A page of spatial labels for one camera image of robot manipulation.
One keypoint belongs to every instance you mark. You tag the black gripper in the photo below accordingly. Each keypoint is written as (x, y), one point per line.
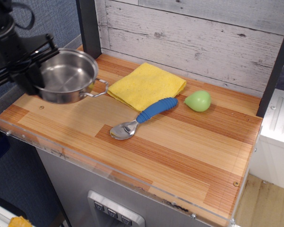
(21, 58)

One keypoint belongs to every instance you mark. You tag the metal pot with handles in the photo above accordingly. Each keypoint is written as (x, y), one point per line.
(69, 77)

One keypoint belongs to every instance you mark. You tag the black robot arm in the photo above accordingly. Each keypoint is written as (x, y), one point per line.
(8, 24)

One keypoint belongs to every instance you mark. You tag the clear acrylic table guard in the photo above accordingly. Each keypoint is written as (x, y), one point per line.
(182, 168)

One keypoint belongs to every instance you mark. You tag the yellow folded cloth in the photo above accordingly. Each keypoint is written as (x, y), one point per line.
(146, 85)

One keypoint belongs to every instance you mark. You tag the yellow object bottom left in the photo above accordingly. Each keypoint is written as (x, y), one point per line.
(19, 222)

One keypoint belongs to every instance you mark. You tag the silver button control panel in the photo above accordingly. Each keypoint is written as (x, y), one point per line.
(108, 213)

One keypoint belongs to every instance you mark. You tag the green plastic pear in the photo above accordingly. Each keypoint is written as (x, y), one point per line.
(199, 101)

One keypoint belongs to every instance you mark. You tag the black vertical post left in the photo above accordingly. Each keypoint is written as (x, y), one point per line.
(87, 16)

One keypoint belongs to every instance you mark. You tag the black vertical post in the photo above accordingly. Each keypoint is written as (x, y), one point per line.
(272, 82)
(87, 16)

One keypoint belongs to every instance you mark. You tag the blue handled metal spoon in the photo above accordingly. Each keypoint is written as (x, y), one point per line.
(126, 130)

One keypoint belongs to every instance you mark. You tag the black vertical post right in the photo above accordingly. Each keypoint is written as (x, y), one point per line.
(272, 82)

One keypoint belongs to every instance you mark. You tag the white aluminium rail block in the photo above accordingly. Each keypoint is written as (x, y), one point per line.
(273, 122)

